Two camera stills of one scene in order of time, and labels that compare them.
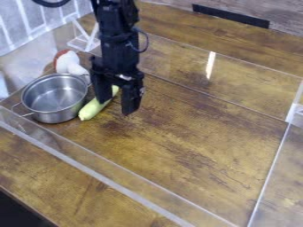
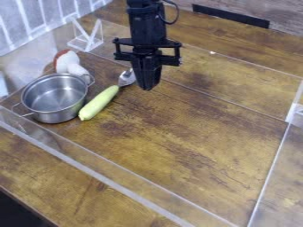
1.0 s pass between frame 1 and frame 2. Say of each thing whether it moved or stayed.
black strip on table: stayed
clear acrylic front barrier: stayed
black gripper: moved
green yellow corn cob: stayed
